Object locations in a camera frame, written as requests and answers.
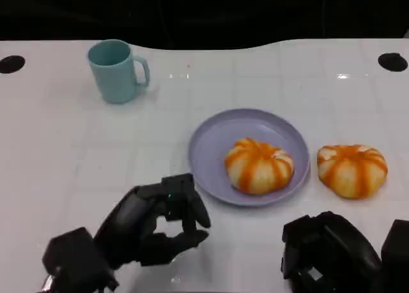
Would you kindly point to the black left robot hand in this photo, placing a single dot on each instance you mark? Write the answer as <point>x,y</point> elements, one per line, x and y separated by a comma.
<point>128,222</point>

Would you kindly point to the lilac plate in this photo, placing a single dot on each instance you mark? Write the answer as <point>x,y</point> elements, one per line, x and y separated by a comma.
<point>211,146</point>

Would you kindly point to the orange and white bread roll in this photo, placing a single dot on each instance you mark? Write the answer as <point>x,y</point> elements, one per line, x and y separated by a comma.
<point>259,168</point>
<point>351,171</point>

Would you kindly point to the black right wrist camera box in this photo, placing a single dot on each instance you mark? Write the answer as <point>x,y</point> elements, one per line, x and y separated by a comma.
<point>397,254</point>

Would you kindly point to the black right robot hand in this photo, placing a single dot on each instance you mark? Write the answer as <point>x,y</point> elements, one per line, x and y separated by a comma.
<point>338,254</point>

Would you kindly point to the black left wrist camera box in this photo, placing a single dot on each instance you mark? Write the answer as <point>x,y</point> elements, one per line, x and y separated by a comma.
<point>76,261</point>

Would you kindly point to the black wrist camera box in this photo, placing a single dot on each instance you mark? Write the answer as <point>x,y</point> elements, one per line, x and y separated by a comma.
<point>397,254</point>
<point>76,261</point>

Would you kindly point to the pale green mug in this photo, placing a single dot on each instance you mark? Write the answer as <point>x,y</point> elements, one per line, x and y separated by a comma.
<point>115,75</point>

